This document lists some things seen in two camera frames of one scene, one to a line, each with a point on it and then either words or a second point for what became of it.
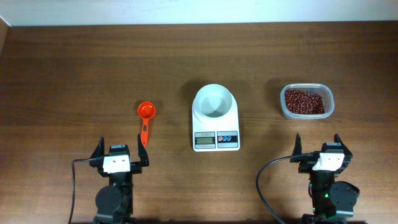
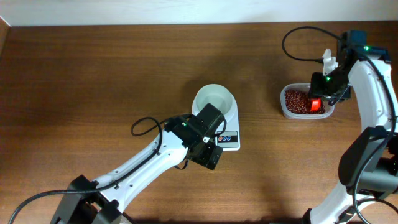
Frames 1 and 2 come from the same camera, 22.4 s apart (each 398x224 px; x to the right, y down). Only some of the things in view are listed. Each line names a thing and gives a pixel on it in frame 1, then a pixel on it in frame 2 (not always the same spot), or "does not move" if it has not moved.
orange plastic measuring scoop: (146, 109) to (315, 104)
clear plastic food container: (307, 101) does not move
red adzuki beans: (302, 102) does not move
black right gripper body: (303, 168) to (321, 90)
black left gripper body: (135, 166) to (204, 154)
